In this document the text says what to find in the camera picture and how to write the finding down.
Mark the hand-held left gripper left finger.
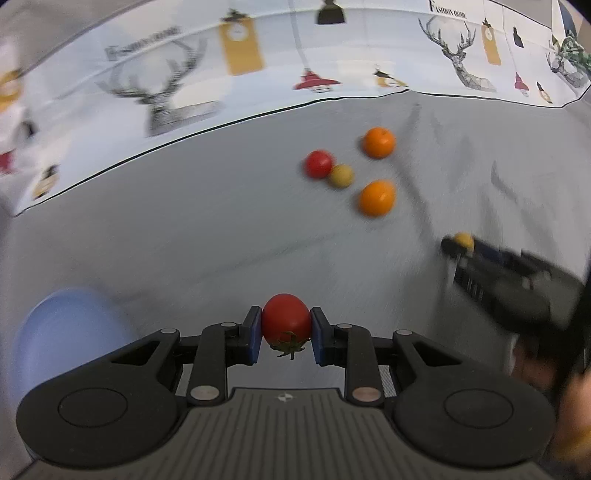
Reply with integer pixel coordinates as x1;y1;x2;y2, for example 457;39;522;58
108;305;264;408

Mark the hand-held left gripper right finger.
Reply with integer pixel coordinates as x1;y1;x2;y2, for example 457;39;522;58
310;306;467;408

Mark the red tomato with green stem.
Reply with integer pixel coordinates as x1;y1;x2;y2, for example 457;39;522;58
261;293;313;360

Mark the small tangerine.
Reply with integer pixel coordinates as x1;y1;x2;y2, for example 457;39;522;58
357;179;397;219
361;126;397;160

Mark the blue plate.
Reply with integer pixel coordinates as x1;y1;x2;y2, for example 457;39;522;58
11;287;139;400

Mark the person's right forearm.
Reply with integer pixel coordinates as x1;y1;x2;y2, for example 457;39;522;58
551;383;591;462

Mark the person's right hand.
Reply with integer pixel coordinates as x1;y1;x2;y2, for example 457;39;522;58
510;340;578;398

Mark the grey bed sheet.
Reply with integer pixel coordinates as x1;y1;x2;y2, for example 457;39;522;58
0;88;591;462

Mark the white deer print bedsheet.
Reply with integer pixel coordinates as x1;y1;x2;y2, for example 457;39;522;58
0;0;591;217

